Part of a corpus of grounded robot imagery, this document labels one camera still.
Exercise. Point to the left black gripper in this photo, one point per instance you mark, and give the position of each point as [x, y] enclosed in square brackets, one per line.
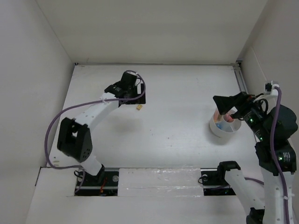
[139, 100]

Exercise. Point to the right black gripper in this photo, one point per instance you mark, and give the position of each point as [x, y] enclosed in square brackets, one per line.
[224, 103]

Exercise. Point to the orange pink highlighter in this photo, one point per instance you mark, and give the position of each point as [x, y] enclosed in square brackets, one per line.
[216, 117]

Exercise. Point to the orange pen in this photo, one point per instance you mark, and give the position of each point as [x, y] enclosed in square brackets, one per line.
[228, 118]

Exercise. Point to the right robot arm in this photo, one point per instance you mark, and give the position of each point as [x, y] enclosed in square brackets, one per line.
[276, 158]

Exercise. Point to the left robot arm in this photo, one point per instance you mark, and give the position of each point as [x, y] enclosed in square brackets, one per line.
[75, 135]

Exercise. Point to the white round divided container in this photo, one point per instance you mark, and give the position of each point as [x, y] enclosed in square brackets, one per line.
[229, 129]

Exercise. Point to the metal rail right side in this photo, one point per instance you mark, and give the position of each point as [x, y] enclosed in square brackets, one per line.
[239, 76]

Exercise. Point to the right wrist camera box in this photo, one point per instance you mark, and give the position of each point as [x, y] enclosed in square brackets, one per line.
[270, 91]

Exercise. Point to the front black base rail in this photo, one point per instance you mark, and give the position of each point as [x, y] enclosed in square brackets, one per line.
[212, 186]

